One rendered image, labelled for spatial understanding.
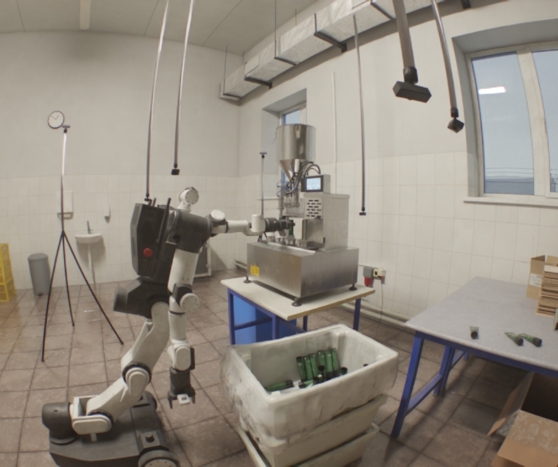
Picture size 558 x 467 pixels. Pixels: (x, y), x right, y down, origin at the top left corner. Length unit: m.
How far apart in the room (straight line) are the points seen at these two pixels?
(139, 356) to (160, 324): 0.20
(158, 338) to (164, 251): 0.40
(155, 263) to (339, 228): 1.10
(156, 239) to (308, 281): 0.83
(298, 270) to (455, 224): 1.67
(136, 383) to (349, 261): 1.35
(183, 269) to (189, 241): 0.10
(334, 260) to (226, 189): 4.10
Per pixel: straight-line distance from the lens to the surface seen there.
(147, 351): 1.37
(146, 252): 1.14
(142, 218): 1.14
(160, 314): 1.26
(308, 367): 1.38
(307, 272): 1.53
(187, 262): 1.04
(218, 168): 5.50
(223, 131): 5.68
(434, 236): 2.81
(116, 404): 1.53
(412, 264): 2.95
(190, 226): 1.02
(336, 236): 1.74
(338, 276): 1.71
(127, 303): 1.25
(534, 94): 3.19
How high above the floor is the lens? 1.29
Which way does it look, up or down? 6 degrees down
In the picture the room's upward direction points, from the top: 1 degrees clockwise
